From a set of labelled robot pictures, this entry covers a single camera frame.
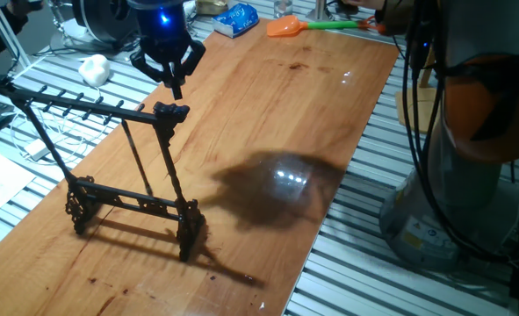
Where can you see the black round fan device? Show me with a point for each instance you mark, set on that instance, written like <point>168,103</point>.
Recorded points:
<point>101,19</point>

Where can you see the silver metal post base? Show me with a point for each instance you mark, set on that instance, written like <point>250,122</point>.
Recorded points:
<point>320,12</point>

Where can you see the bare person hand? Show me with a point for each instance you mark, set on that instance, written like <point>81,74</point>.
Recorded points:
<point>364,3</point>

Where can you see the blue tissue pack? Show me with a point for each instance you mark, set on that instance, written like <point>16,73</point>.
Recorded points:
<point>237,19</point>

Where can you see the thin brown calligraphy brush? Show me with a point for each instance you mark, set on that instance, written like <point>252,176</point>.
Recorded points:
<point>136,157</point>

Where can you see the slanted aluminium frame post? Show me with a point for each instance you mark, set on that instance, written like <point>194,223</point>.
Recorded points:
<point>2,35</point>

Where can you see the white rounded plastic object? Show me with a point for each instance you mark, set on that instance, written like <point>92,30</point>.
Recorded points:
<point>94,70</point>

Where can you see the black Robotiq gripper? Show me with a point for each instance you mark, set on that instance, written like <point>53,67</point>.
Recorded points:
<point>162,28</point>

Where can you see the white paper sheet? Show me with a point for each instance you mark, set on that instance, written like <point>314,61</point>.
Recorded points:
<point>0,180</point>

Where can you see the orange green toy shovel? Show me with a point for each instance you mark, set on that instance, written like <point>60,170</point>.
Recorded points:
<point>285,27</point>

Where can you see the tan crumpled bag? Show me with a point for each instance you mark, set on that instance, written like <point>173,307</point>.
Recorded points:
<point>213,6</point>

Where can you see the pale wooden block stand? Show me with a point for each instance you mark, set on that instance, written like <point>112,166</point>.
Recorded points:
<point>410,109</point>

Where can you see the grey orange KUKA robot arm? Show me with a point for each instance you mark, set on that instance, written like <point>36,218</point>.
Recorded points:
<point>474,109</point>

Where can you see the black ornate pen rack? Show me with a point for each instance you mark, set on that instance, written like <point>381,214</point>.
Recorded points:
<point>171,112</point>

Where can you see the bare operator hand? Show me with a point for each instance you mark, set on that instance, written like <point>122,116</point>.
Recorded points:
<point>24,4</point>

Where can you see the glossy brown wooden board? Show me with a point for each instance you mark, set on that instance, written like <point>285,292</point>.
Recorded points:
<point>263,88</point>

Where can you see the white power adapter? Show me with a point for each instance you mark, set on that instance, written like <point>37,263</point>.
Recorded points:
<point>37,150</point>

